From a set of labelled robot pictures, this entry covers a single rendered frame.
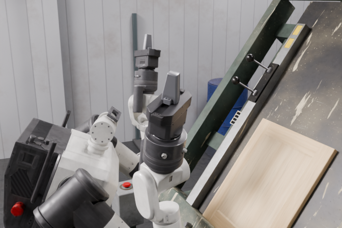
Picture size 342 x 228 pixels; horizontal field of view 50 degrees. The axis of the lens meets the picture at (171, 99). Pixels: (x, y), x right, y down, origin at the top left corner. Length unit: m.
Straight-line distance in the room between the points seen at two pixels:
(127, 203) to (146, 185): 0.96
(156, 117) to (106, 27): 3.74
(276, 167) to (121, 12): 3.26
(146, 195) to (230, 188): 0.82
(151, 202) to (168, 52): 3.90
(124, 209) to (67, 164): 0.78
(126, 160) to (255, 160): 0.52
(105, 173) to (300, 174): 0.71
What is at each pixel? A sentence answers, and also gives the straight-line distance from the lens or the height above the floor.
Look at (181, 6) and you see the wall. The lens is 4.64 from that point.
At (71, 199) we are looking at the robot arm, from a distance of 0.91.
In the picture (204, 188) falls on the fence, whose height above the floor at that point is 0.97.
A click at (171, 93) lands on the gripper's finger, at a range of 0.71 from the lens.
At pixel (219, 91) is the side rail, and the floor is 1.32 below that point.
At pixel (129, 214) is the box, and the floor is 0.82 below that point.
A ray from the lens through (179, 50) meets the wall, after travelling 4.68.
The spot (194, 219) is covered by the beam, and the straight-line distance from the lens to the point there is 1.62.
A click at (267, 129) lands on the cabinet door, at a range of 1.59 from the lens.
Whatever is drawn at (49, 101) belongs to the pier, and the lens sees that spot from 4.35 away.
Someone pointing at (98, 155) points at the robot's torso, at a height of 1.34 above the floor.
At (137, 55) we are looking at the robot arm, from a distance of 1.40.
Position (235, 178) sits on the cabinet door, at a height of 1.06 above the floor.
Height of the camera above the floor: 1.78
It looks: 16 degrees down
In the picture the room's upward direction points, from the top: straight up
